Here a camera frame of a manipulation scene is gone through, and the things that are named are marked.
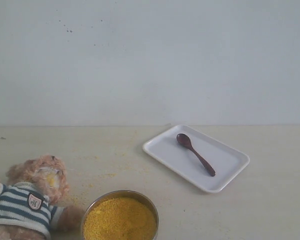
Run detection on yellow millet grains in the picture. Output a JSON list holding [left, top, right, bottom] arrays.
[[83, 197, 157, 240]]

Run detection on round metal bowl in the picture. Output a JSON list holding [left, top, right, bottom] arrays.
[[80, 190, 159, 240]]

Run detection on tan teddy bear striped sweater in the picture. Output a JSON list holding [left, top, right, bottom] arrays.
[[0, 154, 86, 240]]

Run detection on white rectangular plastic tray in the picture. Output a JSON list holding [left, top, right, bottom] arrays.
[[143, 125, 250, 193]]

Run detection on dark brown wooden spoon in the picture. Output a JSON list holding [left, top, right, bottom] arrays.
[[176, 133, 216, 177]]

